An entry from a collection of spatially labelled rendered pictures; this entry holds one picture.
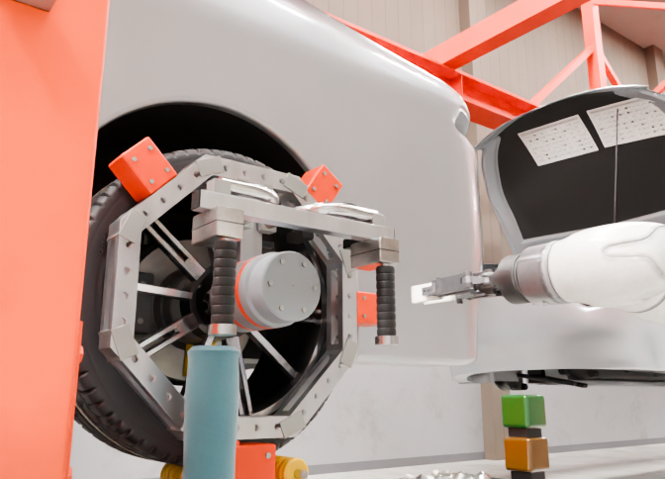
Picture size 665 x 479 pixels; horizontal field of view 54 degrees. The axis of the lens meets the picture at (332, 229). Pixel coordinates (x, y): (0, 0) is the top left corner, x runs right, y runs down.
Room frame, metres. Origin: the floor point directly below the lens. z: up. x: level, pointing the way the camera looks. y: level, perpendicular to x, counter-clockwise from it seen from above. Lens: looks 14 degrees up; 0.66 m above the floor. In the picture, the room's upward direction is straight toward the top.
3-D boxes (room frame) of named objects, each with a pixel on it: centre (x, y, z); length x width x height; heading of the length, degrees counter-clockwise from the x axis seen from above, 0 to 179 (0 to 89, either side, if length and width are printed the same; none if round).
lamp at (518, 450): (0.84, -0.24, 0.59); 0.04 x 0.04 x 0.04; 38
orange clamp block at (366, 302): (1.49, -0.07, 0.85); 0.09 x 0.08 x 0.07; 128
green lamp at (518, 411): (0.84, -0.24, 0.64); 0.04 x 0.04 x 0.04; 38
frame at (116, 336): (1.30, 0.18, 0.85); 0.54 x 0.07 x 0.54; 128
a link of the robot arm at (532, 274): (0.94, -0.31, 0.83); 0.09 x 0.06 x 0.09; 128
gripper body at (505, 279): (0.99, -0.27, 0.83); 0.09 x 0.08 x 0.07; 38
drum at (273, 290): (1.24, 0.13, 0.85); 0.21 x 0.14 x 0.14; 38
